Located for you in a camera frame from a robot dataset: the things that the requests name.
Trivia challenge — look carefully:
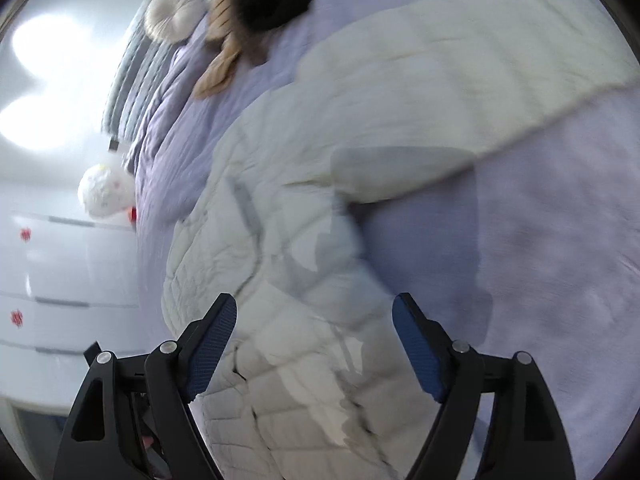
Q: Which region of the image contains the cream quilted down jacket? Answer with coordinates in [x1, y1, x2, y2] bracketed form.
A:
[160, 0, 640, 480]

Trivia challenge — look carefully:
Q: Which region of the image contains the white drawer cabinet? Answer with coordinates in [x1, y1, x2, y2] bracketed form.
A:
[1, 183, 146, 415]

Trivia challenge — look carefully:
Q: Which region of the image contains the lavender plush bed blanket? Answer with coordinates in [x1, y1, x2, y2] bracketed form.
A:
[94, 0, 640, 480]

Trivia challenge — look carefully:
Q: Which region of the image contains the grey padded headboard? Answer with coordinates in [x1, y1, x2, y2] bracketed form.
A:
[102, 0, 183, 142]

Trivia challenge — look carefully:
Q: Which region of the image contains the round cream pleated cushion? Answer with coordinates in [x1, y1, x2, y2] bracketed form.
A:
[143, 0, 206, 44]

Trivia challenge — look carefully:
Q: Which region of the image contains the beige striped garment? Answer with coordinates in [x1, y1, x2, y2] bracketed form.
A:
[192, 0, 267, 100]

